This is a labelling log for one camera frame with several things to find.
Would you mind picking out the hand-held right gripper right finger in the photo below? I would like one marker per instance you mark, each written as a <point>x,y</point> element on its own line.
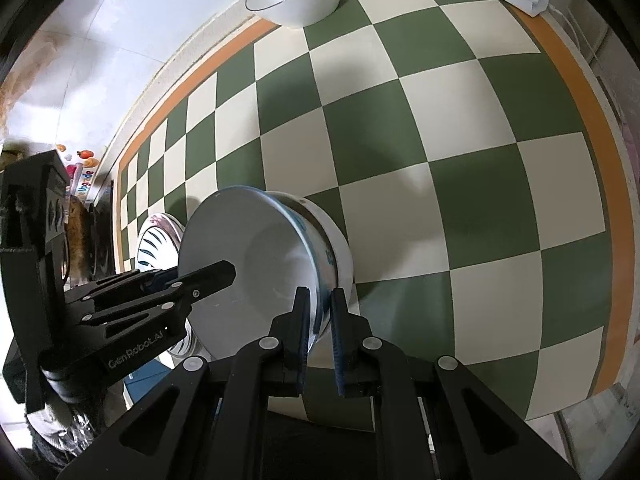
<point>336,330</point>

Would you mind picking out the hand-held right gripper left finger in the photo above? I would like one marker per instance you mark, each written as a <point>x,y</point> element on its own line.
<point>302,320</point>

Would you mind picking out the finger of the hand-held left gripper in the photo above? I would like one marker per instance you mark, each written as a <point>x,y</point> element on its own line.
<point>210,277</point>
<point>162,277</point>

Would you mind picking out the blue striped plate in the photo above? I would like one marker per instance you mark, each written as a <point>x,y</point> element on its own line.
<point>155,250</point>

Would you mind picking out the floral white bowl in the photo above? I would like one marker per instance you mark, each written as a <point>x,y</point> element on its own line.
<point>250,260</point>

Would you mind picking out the blue cabinet door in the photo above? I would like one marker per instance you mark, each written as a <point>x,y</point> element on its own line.
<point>145,380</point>

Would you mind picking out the green checkered tablecloth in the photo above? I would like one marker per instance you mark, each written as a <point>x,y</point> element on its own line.
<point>450,135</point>

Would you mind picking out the colourful wall stickers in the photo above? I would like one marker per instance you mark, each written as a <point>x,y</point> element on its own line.
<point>82,180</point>

